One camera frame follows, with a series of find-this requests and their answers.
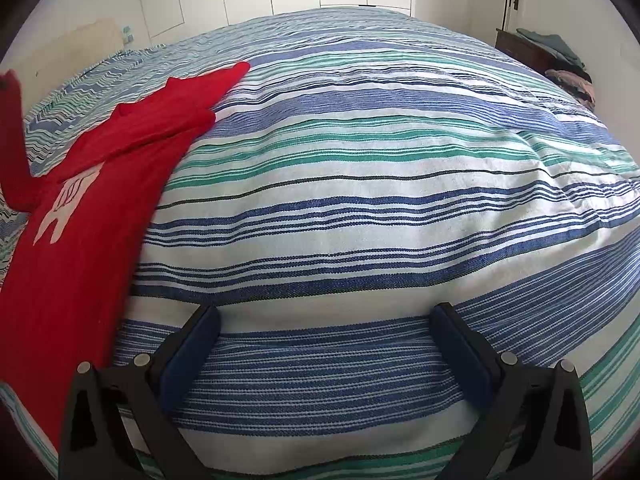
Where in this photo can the dark wooden dresser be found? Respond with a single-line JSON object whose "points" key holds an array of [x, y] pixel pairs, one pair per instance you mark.
{"points": [[520, 51]]}

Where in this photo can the wall socket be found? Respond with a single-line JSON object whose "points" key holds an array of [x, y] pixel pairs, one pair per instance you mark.
{"points": [[128, 34]]}

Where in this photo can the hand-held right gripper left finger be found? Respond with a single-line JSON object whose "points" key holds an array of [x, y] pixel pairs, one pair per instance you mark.
{"points": [[192, 352]]}

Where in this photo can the teal folded clothes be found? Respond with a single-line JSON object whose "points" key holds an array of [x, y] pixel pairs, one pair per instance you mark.
{"points": [[555, 45]]}

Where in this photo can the striped blue green blanket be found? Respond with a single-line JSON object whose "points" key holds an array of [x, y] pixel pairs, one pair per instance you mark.
{"points": [[375, 185]]}

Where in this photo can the beige headboard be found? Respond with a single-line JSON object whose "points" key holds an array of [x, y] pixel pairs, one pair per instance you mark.
{"points": [[85, 42]]}

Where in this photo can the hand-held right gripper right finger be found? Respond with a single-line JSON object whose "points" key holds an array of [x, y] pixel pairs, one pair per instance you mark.
{"points": [[465, 355]]}

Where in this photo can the red sweater with white dog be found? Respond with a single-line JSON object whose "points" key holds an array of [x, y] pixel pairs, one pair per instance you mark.
{"points": [[90, 240]]}

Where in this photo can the white door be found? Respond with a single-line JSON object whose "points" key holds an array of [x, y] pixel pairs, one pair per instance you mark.
{"points": [[492, 5]]}

